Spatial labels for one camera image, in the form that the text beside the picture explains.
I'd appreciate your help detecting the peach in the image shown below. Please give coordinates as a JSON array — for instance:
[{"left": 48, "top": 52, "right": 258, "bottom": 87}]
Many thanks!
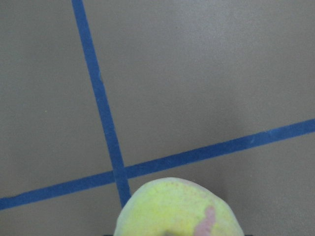
[{"left": 114, "top": 177, "right": 244, "bottom": 236}]

